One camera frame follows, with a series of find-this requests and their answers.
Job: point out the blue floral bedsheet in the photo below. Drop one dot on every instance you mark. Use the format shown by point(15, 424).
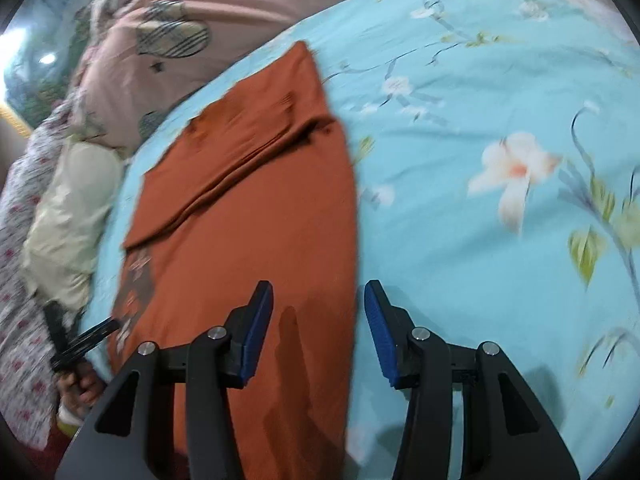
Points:
point(480, 170)

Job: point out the white red floral cloth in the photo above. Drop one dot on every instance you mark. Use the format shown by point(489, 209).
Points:
point(22, 280)

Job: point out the cream pillow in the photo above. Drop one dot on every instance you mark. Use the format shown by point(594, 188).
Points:
point(70, 225)

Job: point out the person's left hand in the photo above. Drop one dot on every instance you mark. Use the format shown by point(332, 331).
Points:
point(82, 385)

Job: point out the orange shirt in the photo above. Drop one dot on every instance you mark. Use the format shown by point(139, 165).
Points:
point(260, 200)

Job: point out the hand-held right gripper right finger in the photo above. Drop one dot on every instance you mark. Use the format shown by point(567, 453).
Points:
point(381, 332)

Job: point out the pink printed blanket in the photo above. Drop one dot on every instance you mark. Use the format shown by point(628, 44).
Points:
point(165, 45)

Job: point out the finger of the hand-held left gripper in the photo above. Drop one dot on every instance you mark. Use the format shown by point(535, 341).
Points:
point(82, 337)

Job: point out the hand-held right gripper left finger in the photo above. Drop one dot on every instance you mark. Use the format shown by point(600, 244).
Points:
point(256, 330)

